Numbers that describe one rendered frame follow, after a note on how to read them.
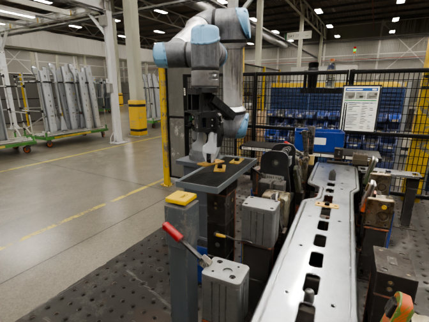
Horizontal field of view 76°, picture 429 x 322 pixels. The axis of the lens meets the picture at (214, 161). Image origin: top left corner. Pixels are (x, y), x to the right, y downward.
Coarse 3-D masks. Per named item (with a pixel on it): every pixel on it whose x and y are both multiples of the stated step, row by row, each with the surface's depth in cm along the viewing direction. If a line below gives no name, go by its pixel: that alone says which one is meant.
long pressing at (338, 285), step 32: (320, 192) 116; (352, 192) 118; (352, 224) 90; (288, 256) 72; (352, 256) 73; (288, 288) 61; (320, 288) 61; (352, 288) 61; (256, 320) 52; (288, 320) 52; (320, 320) 52; (352, 320) 53
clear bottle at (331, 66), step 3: (330, 60) 189; (333, 60) 188; (330, 63) 189; (333, 63) 188; (327, 66) 191; (330, 66) 188; (333, 66) 188; (327, 69) 190; (330, 69) 188; (333, 69) 188; (327, 75) 190; (330, 75) 189; (333, 75) 189; (330, 78) 190; (333, 78) 190; (330, 81) 190; (333, 81) 190; (327, 84) 191; (330, 84) 190; (333, 84) 191; (327, 87) 192; (330, 87) 191; (333, 87) 191
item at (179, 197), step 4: (176, 192) 73; (180, 192) 73; (184, 192) 73; (188, 192) 73; (168, 196) 70; (172, 196) 70; (176, 196) 70; (180, 196) 70; (184, 196) 70; (188, 196) 70; (192, 196) 71; (196, 196) 72; (168, 200) 69; (172, 200) 69; (176, 200) 68; (180, 200) 68; (184, 200) 68; (188, 200) 69; (192, 200) 71; (180, 204) 68; (184, 204) 68
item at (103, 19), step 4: (52, 0) 566; (56, 0) 566; (60, 0) 569; (72, 4) 600; (76, 4) 599; (84, 8) 624; (88, 8) 625; (92, 8) 633; (96, 8) 643; (100, 12) 656; (100, 16) 661; (104, 16) 658; (100, 20) 664; (104, 20) 659; (100, 24) 667; (104, 24) 662
